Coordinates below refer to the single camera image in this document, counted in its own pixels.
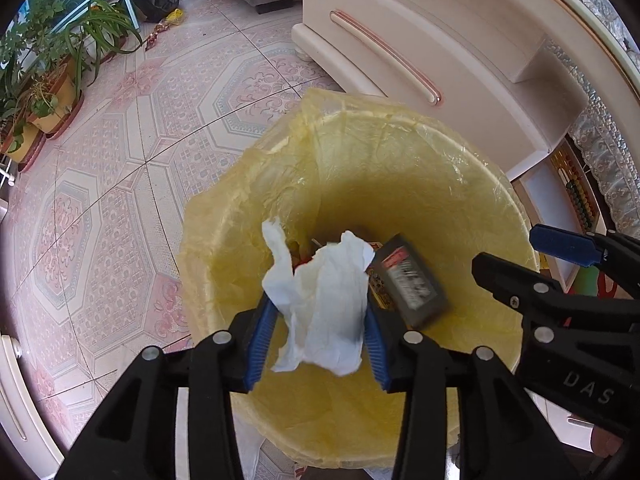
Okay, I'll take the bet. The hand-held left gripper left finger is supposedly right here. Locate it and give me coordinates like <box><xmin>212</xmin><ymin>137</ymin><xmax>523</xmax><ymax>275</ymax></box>
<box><xmin>59</xmin><ymin>292</ymin><xmax>281</xmax><ymax>480</ymax></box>

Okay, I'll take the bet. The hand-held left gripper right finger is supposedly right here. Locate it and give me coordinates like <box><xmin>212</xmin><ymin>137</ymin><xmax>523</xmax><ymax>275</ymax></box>
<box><xmin>362</xmin><ymin>300</ymin><xmax>543</xmax><ymax>480</ymax></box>

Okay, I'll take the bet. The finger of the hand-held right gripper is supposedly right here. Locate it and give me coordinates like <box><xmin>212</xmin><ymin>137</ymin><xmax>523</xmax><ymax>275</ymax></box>
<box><xmin>471</xmin><ymin>252</ymin><xmax>640</xmax><ymax>436</ymax></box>
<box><xmin>530</xmin><ymin>225</ymin><xmax>640</xmax><ymax>281</ymax></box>

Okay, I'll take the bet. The red gold cigarette pack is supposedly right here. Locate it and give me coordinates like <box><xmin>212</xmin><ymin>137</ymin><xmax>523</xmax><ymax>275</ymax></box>
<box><xmin>365</xmin><ymin>241</ymin><xmax>401</xmax><ymax>312</ymax></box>

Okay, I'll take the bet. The white tissue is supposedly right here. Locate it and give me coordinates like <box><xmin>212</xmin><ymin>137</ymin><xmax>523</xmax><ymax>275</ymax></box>
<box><xmin>261</xmin><ymin>216</ymin><xmax>376</xmax><ymax>377</ymax></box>

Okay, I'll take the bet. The black rectangular box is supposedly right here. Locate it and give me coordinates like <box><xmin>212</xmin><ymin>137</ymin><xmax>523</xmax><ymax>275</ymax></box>
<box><xmin>372</xmin><ymin>233</ymin><xmax>449</xmax><ymax>331</ymax></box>

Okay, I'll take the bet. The yellow lined trash bin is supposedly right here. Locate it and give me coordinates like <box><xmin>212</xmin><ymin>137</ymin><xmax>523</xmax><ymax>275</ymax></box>
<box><xmin>177</xmin><ymin>87</ymin><xmax>544</xmax><ymax>466</ymax></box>

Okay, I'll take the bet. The colourful bead abacus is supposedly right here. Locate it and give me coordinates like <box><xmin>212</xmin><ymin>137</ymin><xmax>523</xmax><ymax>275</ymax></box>
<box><xmin>550</xmin><ymin>145</ymin><xmax>601</xmax><ymax>234</ymax></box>

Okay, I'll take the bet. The lace table cover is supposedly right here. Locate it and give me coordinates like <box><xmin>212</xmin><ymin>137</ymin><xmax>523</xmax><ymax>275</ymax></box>
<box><xmin>545</xmin><ymin>35</ymin><xmax>640</xmax><ymax>241</ymax></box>

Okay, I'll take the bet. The white cabinet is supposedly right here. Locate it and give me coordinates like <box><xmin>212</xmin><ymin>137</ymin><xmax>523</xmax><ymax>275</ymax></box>
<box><xmin>0</xmin><ymin>332</ymin><xmax>66</xmax><ymax>467</ymax></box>

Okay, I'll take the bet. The yellow plant pot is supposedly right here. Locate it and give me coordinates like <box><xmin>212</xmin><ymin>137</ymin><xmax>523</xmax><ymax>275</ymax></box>
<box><xmin>27</xmin><ymin>102</ymin><xmax>68</xmax><ymax>135</ymax></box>

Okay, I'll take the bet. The green spider plant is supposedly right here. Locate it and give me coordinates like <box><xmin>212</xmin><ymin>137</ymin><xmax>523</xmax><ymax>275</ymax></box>
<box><xmin>65</xmin><ymin>0</ymin><xmax>147</xmax><ymax>88</ymax></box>

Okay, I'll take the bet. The tall green cactus plant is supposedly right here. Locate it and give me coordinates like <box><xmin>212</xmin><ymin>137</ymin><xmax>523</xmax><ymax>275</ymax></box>
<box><xmin>0</xmin><ymin>0</ymin><xmax>66</xmax><ymax>126</ymax></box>

